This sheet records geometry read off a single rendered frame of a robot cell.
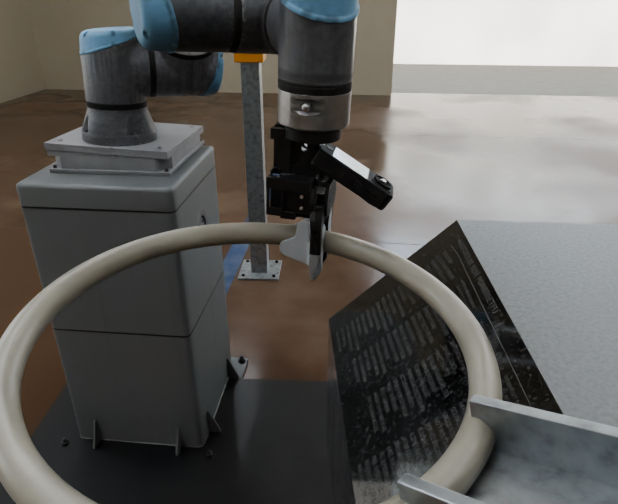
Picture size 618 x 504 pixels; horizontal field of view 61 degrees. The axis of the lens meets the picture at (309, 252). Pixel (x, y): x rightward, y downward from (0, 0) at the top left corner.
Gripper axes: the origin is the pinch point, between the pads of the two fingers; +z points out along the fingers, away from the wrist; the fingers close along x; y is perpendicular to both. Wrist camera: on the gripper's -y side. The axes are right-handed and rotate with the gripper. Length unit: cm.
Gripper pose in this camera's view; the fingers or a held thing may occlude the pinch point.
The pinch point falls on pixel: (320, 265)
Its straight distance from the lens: 76.0
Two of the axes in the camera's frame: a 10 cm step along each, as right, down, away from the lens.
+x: -2.1, 4.6, -8.7
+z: -0.4, 8.8, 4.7
